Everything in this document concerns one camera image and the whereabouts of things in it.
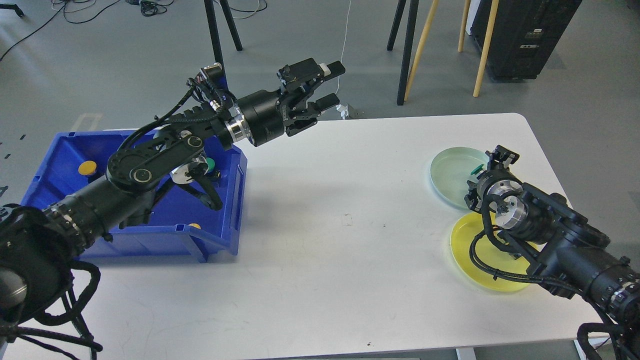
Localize green push button front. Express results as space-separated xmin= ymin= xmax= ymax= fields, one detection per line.
xmin=470 ymin=164 xmax=485 ymax=176

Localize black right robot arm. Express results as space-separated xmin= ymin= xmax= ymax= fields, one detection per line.
xmin=464 ymin=145 xmax=640 ymax=360

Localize black cabinet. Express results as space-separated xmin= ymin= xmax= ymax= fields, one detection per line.
xmin=486 ymin=0 xmax=582 ymax=83

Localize black stand legs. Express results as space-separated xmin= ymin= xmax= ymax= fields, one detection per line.
xmin=386 ymin=0 xmax=419 ymax=106

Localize yellow plate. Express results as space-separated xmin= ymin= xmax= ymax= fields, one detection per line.
xmin=450 ymin=212 xmax=530 ymax=293

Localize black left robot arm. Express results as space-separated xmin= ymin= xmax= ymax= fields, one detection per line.
xmin=1 ymin=58 xmax=346 ymax=360

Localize black tripod left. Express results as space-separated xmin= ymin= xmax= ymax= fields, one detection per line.
xmin=202 ymin=0 xmax=244 ymax=66

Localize white power adapter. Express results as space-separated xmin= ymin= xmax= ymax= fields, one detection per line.
xmin=335 ymin=103 xmax=366 ymax=120

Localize wooden stand legs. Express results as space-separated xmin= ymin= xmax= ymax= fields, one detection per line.
xmin=400 ymin=0 xmax=499 ymax=104

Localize white cable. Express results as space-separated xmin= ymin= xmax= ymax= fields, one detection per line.
xmin=335 ymin=0 xmax=354 ymax=96

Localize light green plate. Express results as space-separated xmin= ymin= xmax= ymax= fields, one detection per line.
xmin=429 ymin=146 xmax=489 ymax=211

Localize blue plastic bin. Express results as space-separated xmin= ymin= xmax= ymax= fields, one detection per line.
xmin=20 ymin=129 xmax=247 ymax=263

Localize green push button back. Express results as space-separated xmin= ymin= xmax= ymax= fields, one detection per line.
xmin=205 ymin=157 xmax=222 ymax=182

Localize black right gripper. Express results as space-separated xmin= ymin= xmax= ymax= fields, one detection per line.
xmin=464 ymin=145 xmax=522 ymax=213

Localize green push button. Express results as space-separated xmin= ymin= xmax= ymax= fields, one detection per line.
xmin=470 ymin=164 xmax=485 ymax=176
xmin=205 ymin=157 xmax=222 ymax=182

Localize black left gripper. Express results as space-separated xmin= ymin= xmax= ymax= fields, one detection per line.
xmin=237 ymin=58 xmax=346 ymax=147

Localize yellow push button left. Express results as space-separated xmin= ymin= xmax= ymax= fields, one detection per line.
xmin=77 ymin=161 xmax=98 ymax=177

